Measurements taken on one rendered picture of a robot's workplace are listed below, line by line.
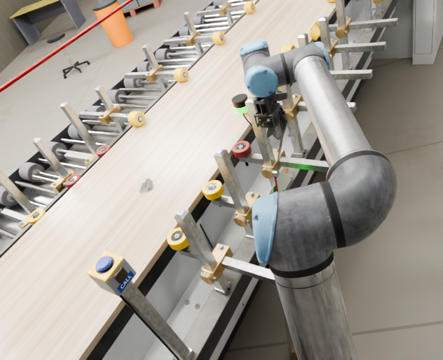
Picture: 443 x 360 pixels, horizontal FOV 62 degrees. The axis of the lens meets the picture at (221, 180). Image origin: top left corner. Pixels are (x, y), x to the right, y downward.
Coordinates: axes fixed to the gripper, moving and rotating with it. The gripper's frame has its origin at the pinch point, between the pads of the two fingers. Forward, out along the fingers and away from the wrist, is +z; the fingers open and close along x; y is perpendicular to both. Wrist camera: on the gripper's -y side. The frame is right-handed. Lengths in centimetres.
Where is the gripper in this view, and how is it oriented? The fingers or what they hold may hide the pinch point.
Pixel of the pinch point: (279, 135)
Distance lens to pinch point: 140.3
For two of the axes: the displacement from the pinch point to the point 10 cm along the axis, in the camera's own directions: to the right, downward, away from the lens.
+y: -4.8, 6.8, -5.6
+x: 8.2, 1.3, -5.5
